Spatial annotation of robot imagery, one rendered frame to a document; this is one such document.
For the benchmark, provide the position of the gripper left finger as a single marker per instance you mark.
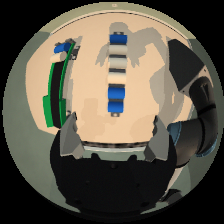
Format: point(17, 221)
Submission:
point(66, 147)

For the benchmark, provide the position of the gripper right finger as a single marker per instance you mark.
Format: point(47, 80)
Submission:
point(161, 151)

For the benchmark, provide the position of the blue plastic bar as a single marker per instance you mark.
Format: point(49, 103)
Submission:
point(115, 106)
point(63, 47)
point(116, 93)
point(118, 38)

